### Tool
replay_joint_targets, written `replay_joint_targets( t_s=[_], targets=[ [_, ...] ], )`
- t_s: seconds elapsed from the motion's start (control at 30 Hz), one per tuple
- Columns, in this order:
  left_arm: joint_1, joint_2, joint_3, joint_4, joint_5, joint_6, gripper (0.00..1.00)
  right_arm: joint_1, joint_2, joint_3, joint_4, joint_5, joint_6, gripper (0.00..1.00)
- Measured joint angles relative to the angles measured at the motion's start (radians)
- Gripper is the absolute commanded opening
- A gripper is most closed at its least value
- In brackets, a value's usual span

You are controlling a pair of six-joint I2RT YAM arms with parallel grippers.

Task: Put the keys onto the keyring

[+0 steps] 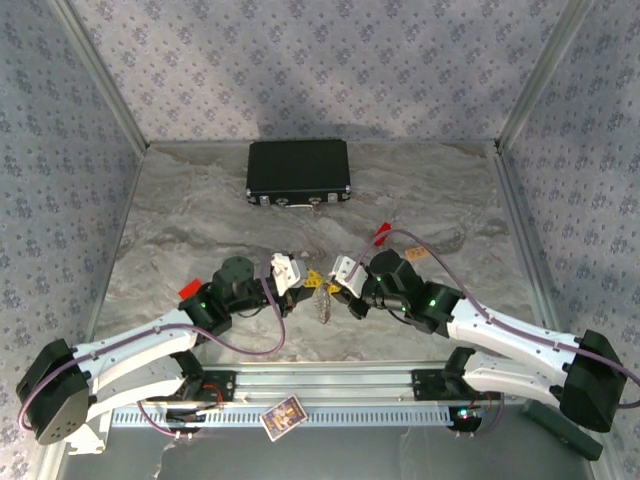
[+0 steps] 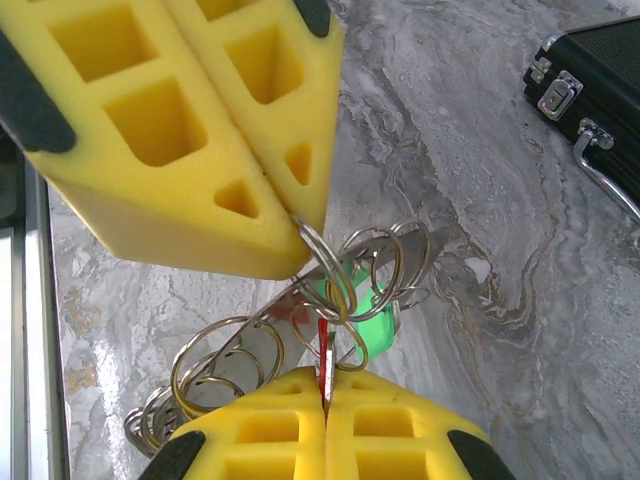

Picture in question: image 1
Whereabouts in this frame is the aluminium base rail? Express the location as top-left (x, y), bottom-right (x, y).
top-left (55, 362), bottom-right (600, 407)

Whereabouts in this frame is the aluminium frame post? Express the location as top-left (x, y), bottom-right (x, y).
top-left (49, 0), bottom-right (150, 151)
top-left (494, 0), bottom-right (599, 154)

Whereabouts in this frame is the white plastic bracket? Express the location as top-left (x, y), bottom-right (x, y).
top-left (64, 414), bottom-right (112, 456)

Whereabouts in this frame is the black hard case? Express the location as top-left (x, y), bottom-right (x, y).
top-left (244, 138), bottom-right (353, 209)

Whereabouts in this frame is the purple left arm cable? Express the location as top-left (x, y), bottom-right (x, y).
top-left (17, 272), bottom-right (287, 441)

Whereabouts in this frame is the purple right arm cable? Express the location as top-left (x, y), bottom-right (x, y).
top-left (349, 229), bottom-right (640, 440)

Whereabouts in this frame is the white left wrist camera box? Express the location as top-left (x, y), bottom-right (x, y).
top-left (269, 252), bottom-right (310, 296)

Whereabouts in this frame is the black rectangular bar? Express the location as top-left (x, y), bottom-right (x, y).
top-left (519, 399), bottom-right (605, 461)

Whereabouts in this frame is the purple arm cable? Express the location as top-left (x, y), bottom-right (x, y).
top-left (349, 229), bottom-right (640, 440)
top-left (17, 272), bottom-right (287, 441)

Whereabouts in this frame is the metal keyring plate with rings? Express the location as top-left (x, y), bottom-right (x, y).
top-left (312, 284), bottom-right (335, 327)

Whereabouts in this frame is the slotted cable duct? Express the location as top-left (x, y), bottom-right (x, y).
top-left (110, 406), bottom-right (457, 429)

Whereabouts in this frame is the black controller board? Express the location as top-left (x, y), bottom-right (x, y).
top-left (164, 408), bottom-right (207, 434)
top-left (446, 405), bottom-right (485, 434)

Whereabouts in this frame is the playing card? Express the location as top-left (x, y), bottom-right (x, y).
top-left (259, 394), bottom-right (308, 443)

